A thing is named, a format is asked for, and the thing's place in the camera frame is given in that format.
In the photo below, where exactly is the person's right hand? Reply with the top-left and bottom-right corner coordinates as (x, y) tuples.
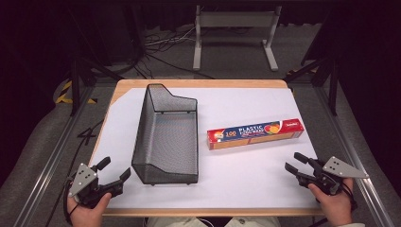
(307, 177), (355, 227)

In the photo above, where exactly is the white metal stand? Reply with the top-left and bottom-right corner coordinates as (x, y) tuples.
(192, 5), (283, 72)

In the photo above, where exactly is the black metal stand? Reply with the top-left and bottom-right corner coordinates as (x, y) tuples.
(283, 9), (343, 117)
(64, 6), (124, 117)

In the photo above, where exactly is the red plastic wrap box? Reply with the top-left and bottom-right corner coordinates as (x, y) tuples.
(206, 117), (305, 151)

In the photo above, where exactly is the yellow black striped tape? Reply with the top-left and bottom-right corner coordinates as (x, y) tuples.
(55, 79), (98, 106)

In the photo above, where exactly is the person's left hand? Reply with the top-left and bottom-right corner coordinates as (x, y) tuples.
(66, 192), (113, 227)

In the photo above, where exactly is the bundle of floor cables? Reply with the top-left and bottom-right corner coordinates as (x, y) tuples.
(113, 25), (216, 80)

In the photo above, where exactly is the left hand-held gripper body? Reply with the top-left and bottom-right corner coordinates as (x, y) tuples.
(67, 163), (124, 210)

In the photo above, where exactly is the black wire mesh basket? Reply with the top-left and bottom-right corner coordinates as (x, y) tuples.
(131, 82), (200, 186)

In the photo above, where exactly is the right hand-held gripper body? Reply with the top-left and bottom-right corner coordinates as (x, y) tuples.
(296, 156), (370, 197)

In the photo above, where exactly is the white paper sheet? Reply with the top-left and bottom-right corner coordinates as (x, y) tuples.
(89, 86), (321, 210)

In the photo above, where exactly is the aluminium rail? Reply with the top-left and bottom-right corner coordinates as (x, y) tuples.
(12, 84), (96, 227)
(313, 84), (396, 227)

